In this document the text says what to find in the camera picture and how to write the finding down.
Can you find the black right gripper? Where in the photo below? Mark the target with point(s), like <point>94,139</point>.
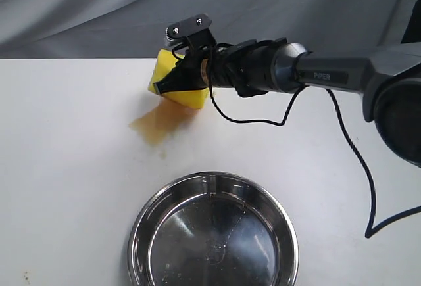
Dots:
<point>210,66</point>

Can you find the yellow sponge block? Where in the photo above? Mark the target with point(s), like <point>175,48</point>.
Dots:
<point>164,64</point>

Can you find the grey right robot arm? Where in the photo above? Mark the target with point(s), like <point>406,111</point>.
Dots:
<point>386,78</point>

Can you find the brown liquid spill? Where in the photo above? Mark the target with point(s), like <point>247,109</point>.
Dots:
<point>162,121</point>

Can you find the grey backdrop cloth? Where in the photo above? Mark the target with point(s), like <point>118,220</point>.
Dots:
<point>74,29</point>

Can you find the round stainless steel pan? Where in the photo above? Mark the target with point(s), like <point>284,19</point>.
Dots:
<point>212,228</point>

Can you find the black stand pole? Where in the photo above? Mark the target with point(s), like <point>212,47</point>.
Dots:
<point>412,32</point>

